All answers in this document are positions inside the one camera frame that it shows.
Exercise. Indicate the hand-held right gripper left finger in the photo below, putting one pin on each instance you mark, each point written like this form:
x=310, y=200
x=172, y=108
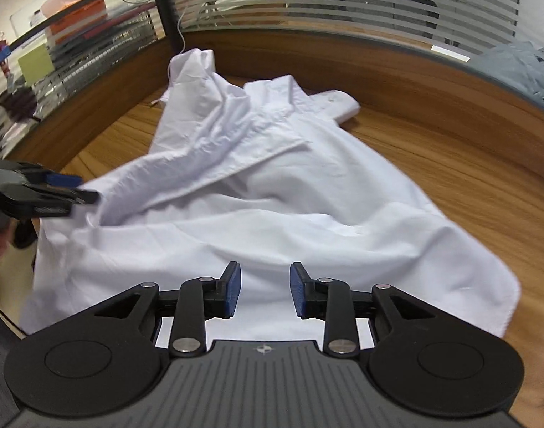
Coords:
x=233, y=290

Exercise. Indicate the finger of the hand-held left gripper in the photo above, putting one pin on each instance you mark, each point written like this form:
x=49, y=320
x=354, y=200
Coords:
x=65, y=180
x=76, y=197

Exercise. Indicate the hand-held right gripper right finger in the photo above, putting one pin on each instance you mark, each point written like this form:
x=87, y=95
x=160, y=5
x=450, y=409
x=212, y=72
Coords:
x=298, y=290

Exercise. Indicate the white button-up shirt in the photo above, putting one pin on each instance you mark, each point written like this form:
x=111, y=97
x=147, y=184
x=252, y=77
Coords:
x=276, y=187

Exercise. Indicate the light green sheet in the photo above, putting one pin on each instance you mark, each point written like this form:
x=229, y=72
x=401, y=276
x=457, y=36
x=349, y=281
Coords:
x=36, y=64

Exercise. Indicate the red and blue binder clips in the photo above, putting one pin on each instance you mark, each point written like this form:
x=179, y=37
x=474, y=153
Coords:
x=1, y=51

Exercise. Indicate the orange box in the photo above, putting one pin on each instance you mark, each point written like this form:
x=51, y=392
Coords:
x=76, y=22

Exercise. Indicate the long frosted striped glass partition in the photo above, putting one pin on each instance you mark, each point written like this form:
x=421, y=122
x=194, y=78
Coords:
x=343, y=0

